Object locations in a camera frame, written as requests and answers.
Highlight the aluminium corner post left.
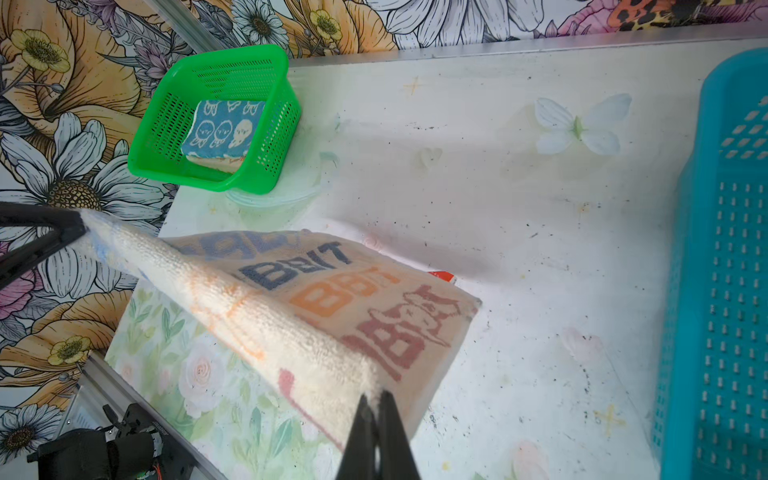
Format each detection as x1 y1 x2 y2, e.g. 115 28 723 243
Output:
145 0 225 54

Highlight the teal plastic basket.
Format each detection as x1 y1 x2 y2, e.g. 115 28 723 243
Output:
651 49 767 479

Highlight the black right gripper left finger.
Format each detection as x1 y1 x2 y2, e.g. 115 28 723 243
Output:
335 395 377 480

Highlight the blue bunny towel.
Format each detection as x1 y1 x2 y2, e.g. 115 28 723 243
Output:
180 100 266 159

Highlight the orange bunny towel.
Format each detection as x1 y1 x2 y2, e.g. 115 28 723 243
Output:
186 155 244 174

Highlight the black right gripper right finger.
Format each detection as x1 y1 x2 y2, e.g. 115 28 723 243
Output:
377 391 421 480

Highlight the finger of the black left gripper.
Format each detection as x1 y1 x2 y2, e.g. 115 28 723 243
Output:
0 202 86 233
1 228 84 289

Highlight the green plastic basket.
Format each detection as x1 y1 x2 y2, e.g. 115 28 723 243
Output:
128 45 302 195

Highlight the aluminium front rail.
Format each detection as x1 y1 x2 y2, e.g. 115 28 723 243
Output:
57 353 225 479

